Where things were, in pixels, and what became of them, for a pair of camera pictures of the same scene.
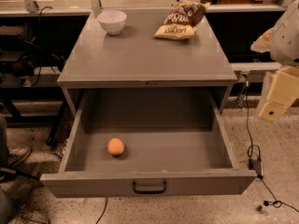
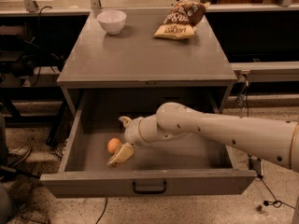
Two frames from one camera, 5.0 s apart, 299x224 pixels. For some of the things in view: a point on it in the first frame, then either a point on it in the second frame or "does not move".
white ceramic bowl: x=112 y=21 does not move
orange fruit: x=115 y=147 does not move
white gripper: x=286 y=44 to x=133 y=133
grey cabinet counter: x=135 y=58 does not move
